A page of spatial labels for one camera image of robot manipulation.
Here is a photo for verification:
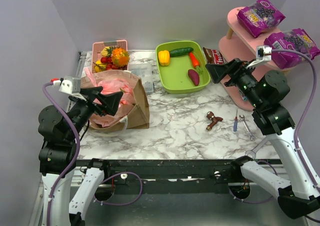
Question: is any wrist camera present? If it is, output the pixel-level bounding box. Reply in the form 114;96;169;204
246;45;272;69
51;76;81;98

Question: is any brown metal faucet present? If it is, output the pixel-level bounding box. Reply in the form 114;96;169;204
206;111;223;131

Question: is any yellow toy bell pepper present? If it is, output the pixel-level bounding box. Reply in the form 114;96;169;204
158;50;171;66

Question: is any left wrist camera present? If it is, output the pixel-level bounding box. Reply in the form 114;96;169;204
51;76;81;98

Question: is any purple snack bag upper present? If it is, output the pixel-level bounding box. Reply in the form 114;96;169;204
236;0;286;38

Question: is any orange toy carrot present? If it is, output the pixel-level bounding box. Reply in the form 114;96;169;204
188;52;203;74

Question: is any purple snack bag lower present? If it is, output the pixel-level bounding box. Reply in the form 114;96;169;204
264;28;320;69

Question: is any purple toy sweet potato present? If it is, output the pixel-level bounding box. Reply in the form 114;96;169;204
188;69;200;86

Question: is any silver wrench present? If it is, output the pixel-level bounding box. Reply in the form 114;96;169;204
239;115;256;141

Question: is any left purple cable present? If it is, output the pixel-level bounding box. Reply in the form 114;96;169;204
42;82;81;226

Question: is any purple cable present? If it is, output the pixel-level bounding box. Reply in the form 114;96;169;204
271;48;320;194
42;82;81;226

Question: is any brown chocolate snack pack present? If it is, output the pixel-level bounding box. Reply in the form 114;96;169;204
202;47;225;65

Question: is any pink basket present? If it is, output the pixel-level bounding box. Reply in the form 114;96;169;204
91;40;130;73

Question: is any green toy cucumber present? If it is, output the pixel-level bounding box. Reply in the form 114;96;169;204
169;47;194;57

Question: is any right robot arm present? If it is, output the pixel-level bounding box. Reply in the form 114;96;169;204
205;59;320;219

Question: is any blue handled screwdriver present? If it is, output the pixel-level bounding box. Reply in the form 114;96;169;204
233;111;238;132

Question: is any toy fruit bunch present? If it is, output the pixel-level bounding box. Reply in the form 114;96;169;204
92;46;130;73

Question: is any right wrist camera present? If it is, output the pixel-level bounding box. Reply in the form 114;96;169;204
246;45;272;69

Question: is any black table edge rail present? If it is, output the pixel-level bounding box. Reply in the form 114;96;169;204
98;159;245;195

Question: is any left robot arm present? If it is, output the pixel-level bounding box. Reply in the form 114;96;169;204
38;87;123;225

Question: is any pink two-tier shelf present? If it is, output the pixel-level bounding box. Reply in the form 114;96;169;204
218;7;281;111

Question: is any green plastic bin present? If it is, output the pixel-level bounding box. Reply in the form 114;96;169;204
155;41;211;94

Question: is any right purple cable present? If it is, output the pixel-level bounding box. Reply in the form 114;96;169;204
271;48;320;194

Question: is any purple snack bag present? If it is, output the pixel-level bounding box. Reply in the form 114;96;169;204
264;28;320;69
236;0;286;38

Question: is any clear plastic box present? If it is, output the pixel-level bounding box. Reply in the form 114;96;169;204
127;63;154;94

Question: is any brown paper grocery bag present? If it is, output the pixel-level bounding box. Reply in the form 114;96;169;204
81;70;150;133

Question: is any pink plastic bag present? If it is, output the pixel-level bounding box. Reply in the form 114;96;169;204
84;68;138;128

